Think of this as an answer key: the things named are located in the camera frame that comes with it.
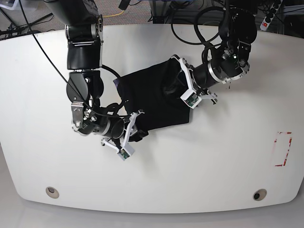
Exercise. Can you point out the black silver gripper image-left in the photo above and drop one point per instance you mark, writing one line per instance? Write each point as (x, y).
(85, 121)

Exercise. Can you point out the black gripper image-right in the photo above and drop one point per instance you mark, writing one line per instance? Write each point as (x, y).
(222, 63)

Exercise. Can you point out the black T-shirt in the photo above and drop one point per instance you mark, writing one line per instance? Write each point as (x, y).
(155, 90)

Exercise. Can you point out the white power strip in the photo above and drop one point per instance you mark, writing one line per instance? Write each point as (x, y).
(270, 9)

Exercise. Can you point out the red tape rectangle marking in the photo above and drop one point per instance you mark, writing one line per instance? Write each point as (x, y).
(281, 148)

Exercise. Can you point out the black tripod stand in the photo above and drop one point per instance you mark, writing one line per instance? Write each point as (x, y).
(15, 30)

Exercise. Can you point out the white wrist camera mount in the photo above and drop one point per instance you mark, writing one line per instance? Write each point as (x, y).
(121, 145)
(194, 93)

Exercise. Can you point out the metal frame base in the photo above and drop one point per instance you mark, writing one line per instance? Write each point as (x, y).
(178, 11)

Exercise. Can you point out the left table cable grommet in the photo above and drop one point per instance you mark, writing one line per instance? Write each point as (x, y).
(52, 192)

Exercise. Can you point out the table cable grommet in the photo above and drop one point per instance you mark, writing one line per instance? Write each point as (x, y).
(52, 192)
(259, 195)

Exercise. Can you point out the right table cable grommet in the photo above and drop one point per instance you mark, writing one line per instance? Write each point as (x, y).
(259, 195)

